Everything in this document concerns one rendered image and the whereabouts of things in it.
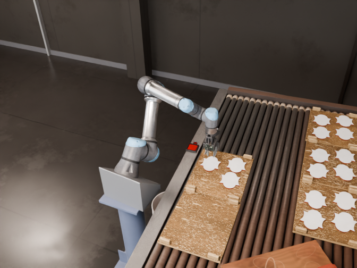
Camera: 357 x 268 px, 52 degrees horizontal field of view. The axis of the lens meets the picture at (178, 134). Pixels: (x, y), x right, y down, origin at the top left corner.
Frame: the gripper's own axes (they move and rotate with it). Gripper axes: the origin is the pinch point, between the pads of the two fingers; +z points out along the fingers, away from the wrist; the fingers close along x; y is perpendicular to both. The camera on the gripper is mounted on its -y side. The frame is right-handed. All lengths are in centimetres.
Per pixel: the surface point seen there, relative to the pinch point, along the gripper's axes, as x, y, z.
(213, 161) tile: 1.4, -2.5, 8.0
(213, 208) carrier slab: 12.2, 35.2, 9.1
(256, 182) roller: 31.3, 5.1, 10.8
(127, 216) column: -42, 43, 29
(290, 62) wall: 28, -247, 49
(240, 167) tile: 19.3, -2.1, 8.0
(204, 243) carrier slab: 14, 60, 9
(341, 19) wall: 72, -244, -9
